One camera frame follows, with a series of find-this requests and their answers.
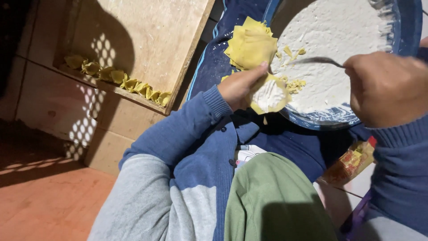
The person's left hand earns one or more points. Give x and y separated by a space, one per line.
235 88

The person's right hand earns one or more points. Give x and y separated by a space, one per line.
388 88

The person's right fingers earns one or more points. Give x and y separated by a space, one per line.
352 72

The metal spoon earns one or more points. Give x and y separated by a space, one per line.
314 60

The yellow dumpling wrapper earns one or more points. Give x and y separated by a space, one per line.
282 100

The white filling mass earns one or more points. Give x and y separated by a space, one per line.
331 36

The yellow dough scrap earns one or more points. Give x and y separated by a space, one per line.
288 51
224 78
301 51

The cluster of yellow dough crumbs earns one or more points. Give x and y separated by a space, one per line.
295 85

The blue round basin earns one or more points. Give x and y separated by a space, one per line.
406 26

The white filling dollop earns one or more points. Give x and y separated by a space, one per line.
268 96

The orange plastic packet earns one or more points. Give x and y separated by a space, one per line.
347 164

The stack of yellow wrappers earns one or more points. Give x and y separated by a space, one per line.
251 45

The dark blue striped cloth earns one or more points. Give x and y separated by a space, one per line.
210 57

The wooden tray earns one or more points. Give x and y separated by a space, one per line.
150 33

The row of folded yellow dumplings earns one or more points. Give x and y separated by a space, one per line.
128 83

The light wooden platform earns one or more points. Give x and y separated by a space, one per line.
50 100

